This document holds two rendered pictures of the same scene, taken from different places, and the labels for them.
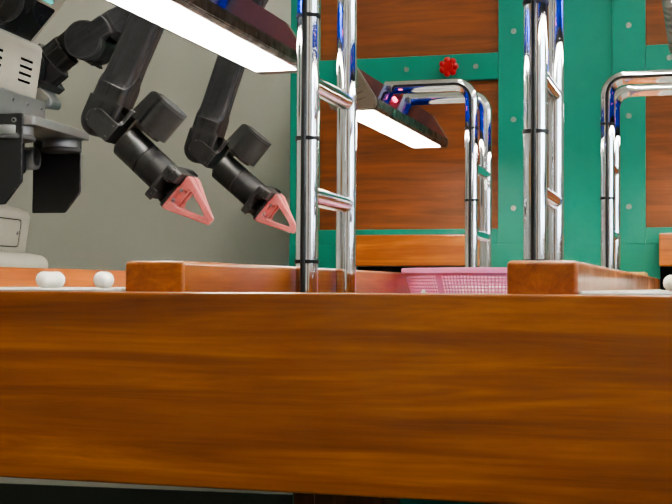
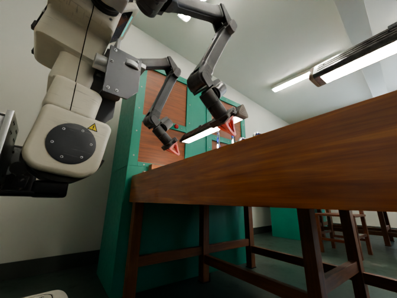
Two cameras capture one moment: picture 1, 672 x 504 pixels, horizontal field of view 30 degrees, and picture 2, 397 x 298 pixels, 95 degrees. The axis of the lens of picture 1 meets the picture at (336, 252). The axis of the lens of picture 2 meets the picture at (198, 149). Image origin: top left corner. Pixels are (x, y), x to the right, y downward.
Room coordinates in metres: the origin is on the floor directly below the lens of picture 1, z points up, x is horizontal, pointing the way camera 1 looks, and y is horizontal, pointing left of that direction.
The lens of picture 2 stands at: (1.73, 0.84, 0.59)
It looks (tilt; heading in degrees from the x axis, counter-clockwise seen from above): 16 degrees up; 307
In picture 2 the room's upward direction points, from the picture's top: 1 degrees clockwise
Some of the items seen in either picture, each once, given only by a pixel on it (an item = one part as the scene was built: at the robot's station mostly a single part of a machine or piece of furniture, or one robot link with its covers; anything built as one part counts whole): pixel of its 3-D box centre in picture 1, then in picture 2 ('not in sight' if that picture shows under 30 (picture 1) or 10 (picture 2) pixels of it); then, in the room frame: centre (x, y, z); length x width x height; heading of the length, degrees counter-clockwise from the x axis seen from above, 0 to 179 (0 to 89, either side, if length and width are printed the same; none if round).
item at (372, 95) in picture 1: (395, 111); (207, 127); (2.37, -0.11, 1.08); 0.62 x 0.08 x 0.07; 164
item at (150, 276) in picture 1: (402, 308); not in sight; (1.92, -0.10, 0.71); 1.81 x 0.06 x 0.11; 164
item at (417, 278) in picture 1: (495, 302); not in sight; (1.77, -0.23, 0.72); 0.27 x 0.27 x 0.10
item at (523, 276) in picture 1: (619, 311); not in sight; (1.83, -0.41, 0.71); 1.81 x 0.06 x 0.11; 164
